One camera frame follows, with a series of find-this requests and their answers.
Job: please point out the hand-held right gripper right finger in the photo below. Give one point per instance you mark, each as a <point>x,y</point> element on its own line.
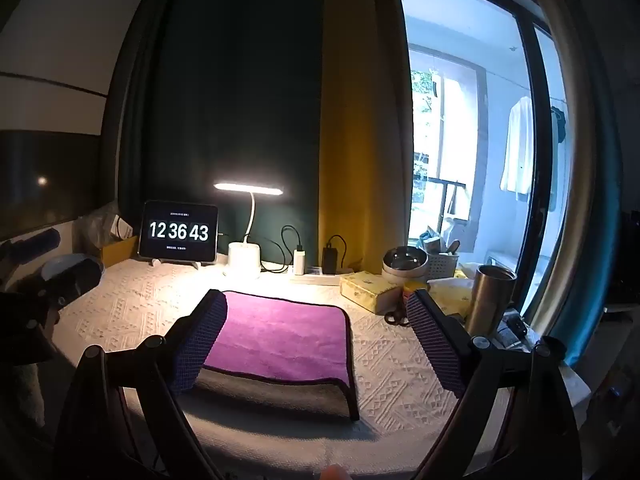
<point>434,345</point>

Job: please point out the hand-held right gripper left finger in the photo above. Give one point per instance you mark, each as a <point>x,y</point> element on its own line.
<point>200,340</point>

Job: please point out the purple and grey towel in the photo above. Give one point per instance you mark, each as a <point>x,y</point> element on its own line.
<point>280,332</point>

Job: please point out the person's right hand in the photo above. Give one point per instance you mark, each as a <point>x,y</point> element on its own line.
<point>333,473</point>

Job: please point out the white textured tablecloth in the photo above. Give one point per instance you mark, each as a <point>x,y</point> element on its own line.
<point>395,360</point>

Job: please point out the pale yellow tissue pack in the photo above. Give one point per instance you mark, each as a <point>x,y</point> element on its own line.
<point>450,296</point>

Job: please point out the yellow tape roll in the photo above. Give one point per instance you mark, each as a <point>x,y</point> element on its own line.
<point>416,288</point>

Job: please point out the cardboard box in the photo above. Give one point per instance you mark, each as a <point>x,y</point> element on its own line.
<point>119,251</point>

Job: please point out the clear plastic bag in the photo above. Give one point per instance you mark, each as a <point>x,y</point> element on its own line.
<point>102,227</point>

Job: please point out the steel tumbler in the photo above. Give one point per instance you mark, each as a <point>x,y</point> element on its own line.
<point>490,300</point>

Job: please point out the white slotted basket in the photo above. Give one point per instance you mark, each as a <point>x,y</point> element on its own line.
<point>442,264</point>

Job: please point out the yellow tissue box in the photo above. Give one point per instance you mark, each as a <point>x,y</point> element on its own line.
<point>369,291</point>

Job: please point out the round metal bowl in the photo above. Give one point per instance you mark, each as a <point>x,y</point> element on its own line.
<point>405,264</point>

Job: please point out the white tablet stand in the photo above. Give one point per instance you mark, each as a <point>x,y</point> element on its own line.
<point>157,261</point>

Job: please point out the white desk lamp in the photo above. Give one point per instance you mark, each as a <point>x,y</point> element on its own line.
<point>246,255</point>

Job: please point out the tablet with clock display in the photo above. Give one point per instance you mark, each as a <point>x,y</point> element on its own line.
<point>178,232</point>

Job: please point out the white charger plug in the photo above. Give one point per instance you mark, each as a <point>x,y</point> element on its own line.
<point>299,260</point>

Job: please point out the white power strip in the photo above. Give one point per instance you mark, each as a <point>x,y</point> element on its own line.
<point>320,277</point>

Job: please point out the black charger plug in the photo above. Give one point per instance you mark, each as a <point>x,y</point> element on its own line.
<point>329,259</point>

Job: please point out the white hanging shirt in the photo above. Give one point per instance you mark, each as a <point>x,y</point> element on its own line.
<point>517,147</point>

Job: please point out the yellow curtain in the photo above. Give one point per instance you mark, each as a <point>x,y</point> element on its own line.
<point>357,125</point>

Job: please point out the dark green curtain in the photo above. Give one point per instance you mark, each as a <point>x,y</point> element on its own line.
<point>220,100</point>

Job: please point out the dark hanging garment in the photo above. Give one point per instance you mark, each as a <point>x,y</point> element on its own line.
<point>557,125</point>

